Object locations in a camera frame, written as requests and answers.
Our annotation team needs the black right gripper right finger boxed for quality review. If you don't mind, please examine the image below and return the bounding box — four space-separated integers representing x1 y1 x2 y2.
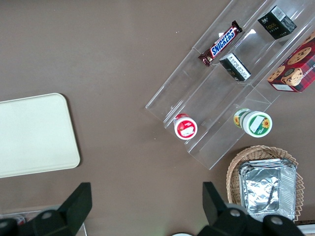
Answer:
196 181 262 236

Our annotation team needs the green sunflower lid jar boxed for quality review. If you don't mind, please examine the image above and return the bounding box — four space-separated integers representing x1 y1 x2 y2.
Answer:
233 108 273 137

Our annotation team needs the black box with Face print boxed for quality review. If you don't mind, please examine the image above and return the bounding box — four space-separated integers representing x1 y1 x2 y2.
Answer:
257 5 298 40

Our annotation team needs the clear acrylic stepped shelf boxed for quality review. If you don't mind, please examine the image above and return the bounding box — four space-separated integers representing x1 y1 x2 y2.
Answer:
145 0 315 171

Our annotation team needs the light wicker basket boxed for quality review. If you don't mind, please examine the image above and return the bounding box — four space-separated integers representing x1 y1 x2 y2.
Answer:
226 145 305 222

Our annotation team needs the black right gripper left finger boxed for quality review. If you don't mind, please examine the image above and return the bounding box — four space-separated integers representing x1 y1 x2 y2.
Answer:
19 182 93 236

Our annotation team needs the red lid small jar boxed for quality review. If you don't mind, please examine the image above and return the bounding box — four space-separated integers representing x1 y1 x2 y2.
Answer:
173 113 198 140

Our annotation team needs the cream rectangular plastic tray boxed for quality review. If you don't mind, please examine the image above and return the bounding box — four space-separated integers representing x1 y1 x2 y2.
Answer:
0 92 81 179

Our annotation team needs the black box with white label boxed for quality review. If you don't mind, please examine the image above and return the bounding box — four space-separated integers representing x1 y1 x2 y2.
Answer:
219 53 252 82

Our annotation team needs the clear acrylic bottle rack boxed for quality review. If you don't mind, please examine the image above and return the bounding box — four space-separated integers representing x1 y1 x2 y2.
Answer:
0 207 87 236

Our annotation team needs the red tartan cookie box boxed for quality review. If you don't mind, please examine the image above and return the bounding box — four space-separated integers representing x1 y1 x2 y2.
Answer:
267 30 315 93

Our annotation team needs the Snickers chocolate bar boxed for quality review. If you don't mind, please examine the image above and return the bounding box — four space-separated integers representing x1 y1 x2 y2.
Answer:
198 20 243 67

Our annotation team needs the aluminium foil container stack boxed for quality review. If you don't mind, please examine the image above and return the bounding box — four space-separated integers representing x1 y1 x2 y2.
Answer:
238 158 297 221

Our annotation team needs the white plastic bin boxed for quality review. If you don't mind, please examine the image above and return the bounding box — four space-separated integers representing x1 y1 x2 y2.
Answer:
294 222 315 236

